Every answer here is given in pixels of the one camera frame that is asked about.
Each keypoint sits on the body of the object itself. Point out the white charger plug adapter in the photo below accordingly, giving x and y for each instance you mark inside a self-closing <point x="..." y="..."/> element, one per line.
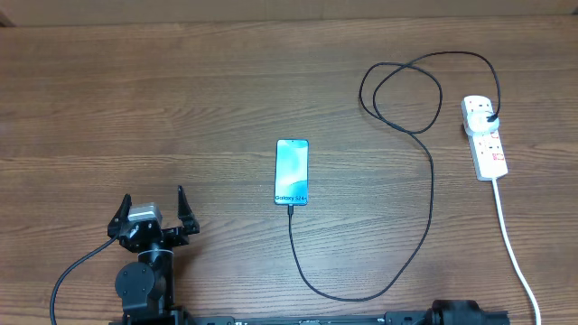
<point x="479" y="122"/>

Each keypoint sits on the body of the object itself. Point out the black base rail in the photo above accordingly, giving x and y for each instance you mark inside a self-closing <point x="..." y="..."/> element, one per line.
<point x="388" y="318"/>

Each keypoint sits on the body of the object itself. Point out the white power strip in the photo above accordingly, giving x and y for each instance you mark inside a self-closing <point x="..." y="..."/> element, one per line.
<point x="486" y="150"/>

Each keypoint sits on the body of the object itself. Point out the blue Galaxy smartphone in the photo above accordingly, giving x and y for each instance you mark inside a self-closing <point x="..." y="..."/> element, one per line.
<point x="291" y="172"/>

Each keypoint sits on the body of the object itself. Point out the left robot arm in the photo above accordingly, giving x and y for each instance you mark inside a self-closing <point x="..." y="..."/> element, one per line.
<point x="146" y="286"/>

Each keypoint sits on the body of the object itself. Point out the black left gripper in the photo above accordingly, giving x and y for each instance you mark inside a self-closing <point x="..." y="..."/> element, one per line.
<point x="178" y="236"/>

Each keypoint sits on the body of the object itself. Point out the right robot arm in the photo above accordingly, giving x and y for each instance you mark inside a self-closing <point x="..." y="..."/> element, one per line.
<point x="453" y="312"/>

